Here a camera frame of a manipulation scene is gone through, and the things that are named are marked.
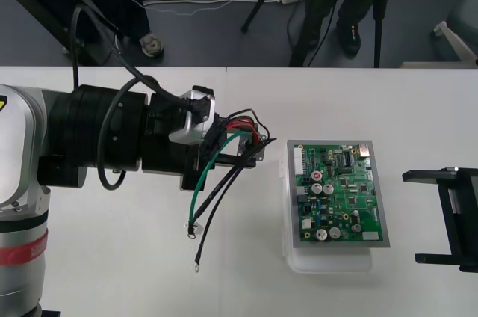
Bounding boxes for black metal stand frame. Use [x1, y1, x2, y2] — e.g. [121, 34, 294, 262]
[0, 0, 120, 67]

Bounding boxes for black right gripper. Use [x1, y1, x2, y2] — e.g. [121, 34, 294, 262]
[402, 167, 478, 274]

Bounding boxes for green circuit board grey frame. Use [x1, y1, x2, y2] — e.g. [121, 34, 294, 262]
[286, 138, 392, 250]

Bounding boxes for red black green cable bundle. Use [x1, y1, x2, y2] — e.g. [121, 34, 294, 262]
[184, 107, 278, 274]

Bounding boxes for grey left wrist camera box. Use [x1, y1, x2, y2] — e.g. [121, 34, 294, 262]
[167, 84, 218, 145]

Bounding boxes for white frame foot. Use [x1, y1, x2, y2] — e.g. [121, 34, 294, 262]
[432, 19, 478, 68]

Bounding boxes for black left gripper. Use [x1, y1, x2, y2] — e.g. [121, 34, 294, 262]
[140, 90, 267, 191]

